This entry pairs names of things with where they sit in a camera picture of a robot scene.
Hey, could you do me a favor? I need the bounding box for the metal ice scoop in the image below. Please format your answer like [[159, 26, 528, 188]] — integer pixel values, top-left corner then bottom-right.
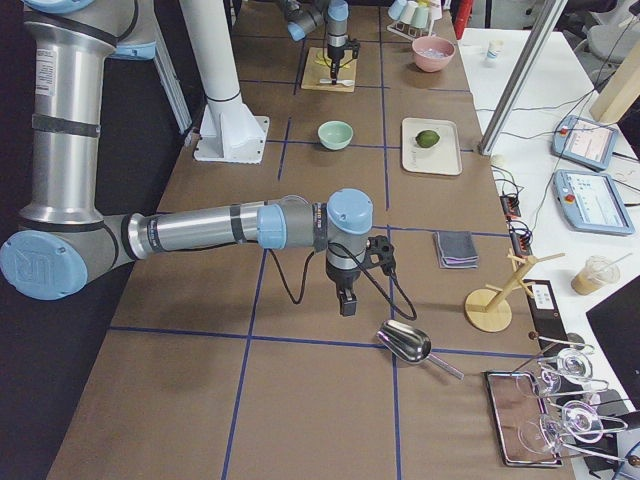
[[376, 319, 464, 380]]

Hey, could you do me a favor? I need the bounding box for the near teach pendant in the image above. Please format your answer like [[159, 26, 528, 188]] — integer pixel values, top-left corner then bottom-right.
[[552, 170, 635, 236]]

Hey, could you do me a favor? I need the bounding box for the black power strip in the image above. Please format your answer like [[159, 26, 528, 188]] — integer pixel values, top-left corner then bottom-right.
[[499, 193, 533, 257]]

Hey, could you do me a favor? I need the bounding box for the pale green cup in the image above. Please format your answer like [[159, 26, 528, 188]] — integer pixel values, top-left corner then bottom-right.
[[410, 3, 430, 30]]

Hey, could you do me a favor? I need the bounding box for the teach pendant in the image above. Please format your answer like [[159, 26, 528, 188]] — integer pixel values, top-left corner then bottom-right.
[[552, 115, 618, 171], [552, 170, 635, 236]]

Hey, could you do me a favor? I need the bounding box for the wire glass rack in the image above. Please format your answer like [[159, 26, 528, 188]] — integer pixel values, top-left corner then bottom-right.
[[514, 337, 629, 462]]

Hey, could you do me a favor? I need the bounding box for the red object at edge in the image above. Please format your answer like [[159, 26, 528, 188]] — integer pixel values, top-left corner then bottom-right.
[[450, 0, 493, 40]]

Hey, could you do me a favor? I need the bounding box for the black box with label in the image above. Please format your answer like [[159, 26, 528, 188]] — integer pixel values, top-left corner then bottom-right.
[[526, 279, 567, 340]]

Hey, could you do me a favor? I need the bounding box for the metal cup rack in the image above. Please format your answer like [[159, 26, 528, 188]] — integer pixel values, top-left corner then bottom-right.
[[386, 21, 428, 40]]

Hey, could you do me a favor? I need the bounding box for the green avocado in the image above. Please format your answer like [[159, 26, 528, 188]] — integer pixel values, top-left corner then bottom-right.
[[415, 130, 441, 149]]

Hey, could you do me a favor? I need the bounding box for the wooden mug tree stand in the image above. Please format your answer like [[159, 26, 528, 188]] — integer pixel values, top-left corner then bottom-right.
[[464, 249, 564, 333]]

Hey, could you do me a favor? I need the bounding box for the bamboo cutting board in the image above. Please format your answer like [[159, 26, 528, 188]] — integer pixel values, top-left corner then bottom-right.
[[300, 47, 358, 93]]

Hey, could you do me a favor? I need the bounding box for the paper cup blue stripe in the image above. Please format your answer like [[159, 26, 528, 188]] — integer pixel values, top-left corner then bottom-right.
[[485, 39, 504, 64]]

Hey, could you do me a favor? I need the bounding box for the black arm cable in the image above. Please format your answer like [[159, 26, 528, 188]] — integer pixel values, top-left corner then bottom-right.
[[267, 234, 419, 321]]

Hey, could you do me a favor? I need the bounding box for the far teach pendant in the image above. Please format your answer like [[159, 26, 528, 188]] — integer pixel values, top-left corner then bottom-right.
[[552, 115, 618, 171]]

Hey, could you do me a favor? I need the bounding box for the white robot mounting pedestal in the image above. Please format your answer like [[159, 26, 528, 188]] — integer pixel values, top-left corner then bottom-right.
[[180, 0, 269, 164]]

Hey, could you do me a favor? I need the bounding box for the aluminium frame post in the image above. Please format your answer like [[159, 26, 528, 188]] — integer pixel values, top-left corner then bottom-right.
[[478, 0, 567, 156]]

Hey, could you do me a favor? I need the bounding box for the white plastic spoon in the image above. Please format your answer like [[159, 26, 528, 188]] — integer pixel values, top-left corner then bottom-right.
[[318, 78, 355, 87]]

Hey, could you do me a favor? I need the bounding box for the grey folded cloth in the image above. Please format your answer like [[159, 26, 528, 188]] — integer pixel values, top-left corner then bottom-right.
[[433, 230, 479, 269]]

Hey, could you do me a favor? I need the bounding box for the pink bowl with ice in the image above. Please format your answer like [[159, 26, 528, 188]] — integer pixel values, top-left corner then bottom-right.
[[411, 36, 456, 73]]

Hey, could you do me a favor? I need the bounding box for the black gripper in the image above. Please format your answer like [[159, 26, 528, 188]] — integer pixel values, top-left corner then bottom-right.
[[327, 43, 346, 85], [326, 245, 364, 316]]

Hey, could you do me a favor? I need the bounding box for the light green bowl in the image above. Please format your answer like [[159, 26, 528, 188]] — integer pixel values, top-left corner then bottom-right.
[[317, 120, 354, 151]]

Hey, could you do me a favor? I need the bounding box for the white cup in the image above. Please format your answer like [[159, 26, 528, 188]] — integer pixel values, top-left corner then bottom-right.
[[399, 0, 419, 25]]

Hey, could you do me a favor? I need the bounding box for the white rabbit tray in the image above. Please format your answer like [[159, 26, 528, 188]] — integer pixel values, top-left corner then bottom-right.
[[401, 118, 462, 176]]

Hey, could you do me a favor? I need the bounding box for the iced coffee cup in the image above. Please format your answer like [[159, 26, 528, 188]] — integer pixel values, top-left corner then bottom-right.
[[571, 252, 632, 295]]

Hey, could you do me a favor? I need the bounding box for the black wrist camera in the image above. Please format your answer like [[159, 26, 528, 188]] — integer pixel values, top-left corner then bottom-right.
[[345, 38, 360, 60], [367, 235, 396, 277]]

